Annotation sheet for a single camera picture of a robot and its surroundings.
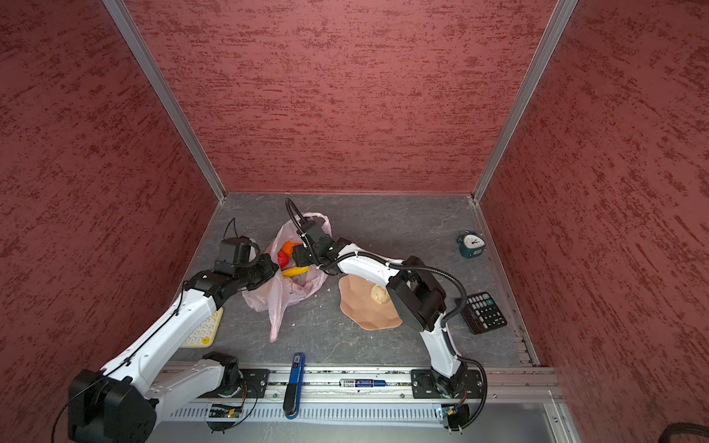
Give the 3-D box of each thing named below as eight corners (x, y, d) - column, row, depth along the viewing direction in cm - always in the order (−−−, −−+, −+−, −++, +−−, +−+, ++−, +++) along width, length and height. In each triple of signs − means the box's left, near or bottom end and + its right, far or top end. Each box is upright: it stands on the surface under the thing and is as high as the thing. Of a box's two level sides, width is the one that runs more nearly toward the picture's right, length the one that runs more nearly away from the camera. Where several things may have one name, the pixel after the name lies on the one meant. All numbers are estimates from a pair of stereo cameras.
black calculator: (469, 336, 85) (472, 332, 82) (453, 302, 92) (456, 297, 89) (505, 327, 87) (510, 324, 84) (487, 294, 94) (491, 290, 91)
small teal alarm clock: (467, 261, 103) (472, 254, 98) (451, 242, 108) (455, 234, 104) (484, 254, 105) (490, 246, 101) (468, 235, 111) (473, 227, 106)
